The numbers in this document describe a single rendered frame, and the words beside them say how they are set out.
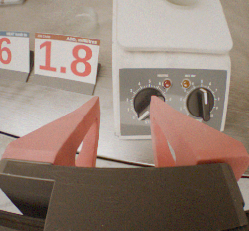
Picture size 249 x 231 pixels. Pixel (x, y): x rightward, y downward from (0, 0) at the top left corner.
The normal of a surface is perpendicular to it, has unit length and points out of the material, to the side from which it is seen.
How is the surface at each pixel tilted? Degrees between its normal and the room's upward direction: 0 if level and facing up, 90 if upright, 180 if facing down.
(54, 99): 0
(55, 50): 40
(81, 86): 0
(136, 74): 30
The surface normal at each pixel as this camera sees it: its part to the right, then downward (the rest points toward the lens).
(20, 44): -0.13, 0.44
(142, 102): 0.00, 0.29
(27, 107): 0.00, -0.22
